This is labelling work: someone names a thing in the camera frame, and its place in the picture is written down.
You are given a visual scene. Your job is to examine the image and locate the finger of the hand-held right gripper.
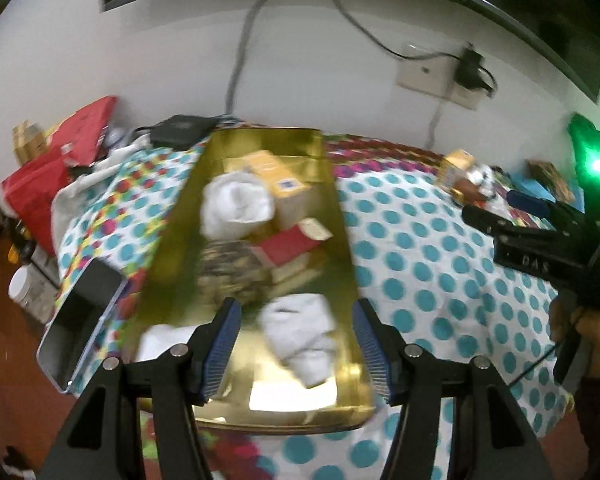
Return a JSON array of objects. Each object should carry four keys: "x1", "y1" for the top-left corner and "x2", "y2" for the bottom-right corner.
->
[
  {"x1": 506, "y1": 189, "x2": 578, "y2": 222},
  {"x1": 461, "y1": 204, "x2": 561, "y2": 242}
]

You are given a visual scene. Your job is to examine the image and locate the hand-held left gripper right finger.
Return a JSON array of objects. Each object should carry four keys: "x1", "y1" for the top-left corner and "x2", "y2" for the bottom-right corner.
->
[{"x1": 351, "y1": 297, "x2": 556, "y2": 480}]

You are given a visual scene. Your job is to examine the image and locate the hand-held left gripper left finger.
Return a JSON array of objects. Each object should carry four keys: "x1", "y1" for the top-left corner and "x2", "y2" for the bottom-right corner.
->
[{"x1": 45, "y1": 297, "x2": 243, "y2": 480}]

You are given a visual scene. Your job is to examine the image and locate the brown toy figure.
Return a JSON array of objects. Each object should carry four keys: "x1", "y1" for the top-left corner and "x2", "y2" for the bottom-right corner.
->
[{"x1": 452, "y1": 180, "x2": 486, "y2": 208}]

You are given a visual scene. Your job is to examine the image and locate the white sock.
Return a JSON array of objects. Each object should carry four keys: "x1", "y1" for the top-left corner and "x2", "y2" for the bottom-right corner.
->
[
  {"x1": 200, "y1": 172, "x2": 276, "y2": 241},
  {"x1": 257, "y1": 292, "x2": 338, "y2": 388},
  {"x1": 137, "y1": 325, "x2": 201, "y2": 361},
  {"x1": 467, "y1": 165, "x2": 495, "y2": 196}
]

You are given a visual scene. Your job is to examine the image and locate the small yellow box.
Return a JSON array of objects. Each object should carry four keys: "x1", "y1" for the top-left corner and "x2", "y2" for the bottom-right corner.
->
[{"x1": 440, "y1": 149, "x2": 478, "y2": 193}]

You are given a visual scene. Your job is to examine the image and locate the camouflage sock ball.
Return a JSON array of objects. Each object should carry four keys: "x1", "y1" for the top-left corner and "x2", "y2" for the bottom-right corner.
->
[{"x1": 197, "y1": 240, "x2": 276, "y2": 306}]

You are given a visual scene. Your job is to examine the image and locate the gold tin box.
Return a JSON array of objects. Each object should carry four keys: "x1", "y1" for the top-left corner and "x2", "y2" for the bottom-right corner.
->
[{"x1": 130, "y1": 127, "x2": 378, "y2": 436}]

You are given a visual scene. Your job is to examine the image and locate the red box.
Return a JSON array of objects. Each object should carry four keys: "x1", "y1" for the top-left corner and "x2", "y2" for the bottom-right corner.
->
[{"x1": 260, "y1": 217, "x2": 333, "y2": 268}]

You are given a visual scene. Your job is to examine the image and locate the long yellow box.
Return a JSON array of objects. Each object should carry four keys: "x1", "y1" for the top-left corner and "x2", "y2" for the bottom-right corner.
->
[{"x1": 222, "y1": 150, "x2": 313, "y2": 228}]

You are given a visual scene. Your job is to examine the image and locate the brown snack packet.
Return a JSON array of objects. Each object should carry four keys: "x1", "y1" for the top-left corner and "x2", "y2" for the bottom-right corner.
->
[{"x1": 527, "y1": 160, "x2": 566, "y2": 193}]

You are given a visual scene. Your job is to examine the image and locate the polka-dot blanket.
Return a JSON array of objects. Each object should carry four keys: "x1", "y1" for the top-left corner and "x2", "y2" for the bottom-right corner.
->
[{"x1": 55, "y1": 120, "x2": 576, "y2": 480}]

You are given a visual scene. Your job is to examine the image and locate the black charger adapter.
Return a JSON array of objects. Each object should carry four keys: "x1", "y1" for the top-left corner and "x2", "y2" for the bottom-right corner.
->
[{"x1": 454, "y1": 46, "x2": 486, "y2": 90}]

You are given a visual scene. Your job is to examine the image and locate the white jar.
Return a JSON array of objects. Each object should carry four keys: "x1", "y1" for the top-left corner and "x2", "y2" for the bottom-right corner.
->
[{"x1": 8, "y1": 265, "x2": 43, "y2": 311}]

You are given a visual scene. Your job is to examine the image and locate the dark tool with yellow part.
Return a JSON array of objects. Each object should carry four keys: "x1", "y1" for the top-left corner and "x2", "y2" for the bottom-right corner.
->
[{"x1": 7, "y1": 217, "x2": 36, "y2": 266}]

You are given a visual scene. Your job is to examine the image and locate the red bag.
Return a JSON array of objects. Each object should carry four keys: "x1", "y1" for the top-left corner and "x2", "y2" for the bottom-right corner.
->
[{"x1": 1, "y1": 96, "x2": 118, "y2": 256}]

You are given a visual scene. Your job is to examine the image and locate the cardboard boxes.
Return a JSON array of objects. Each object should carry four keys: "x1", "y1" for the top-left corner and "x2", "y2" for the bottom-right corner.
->
[{"x1": 12, "y1": 120, "x2": 48, "y2": 166}]

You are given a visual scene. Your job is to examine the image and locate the white wall power outlet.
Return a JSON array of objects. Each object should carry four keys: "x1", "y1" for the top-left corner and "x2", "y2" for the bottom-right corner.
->
[{"x1": 447, "y1": 75, "x2": 486, "y2": 111}]

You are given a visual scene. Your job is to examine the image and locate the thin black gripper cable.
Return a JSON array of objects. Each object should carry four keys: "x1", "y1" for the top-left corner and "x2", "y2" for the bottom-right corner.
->
[{"x1": 509, "y1": 344, "x2": 562, "y2": 392}]

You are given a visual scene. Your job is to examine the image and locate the white wall jack plate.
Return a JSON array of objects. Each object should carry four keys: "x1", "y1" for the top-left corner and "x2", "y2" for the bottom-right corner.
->
[{"x1": 397, "y1": 42, "x2": 461, "y2": 96}]

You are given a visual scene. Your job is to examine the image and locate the black cable to charger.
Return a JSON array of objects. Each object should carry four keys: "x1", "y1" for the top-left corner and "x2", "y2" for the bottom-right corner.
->
[{"x1": 327, "y1": 0, "x2": 463, "y2": 61}]

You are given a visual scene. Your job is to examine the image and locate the black hanging cable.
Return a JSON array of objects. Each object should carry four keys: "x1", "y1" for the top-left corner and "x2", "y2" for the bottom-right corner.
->
[{"x1": 225, "y1": 0, "x2": 286, "y2": 116}]

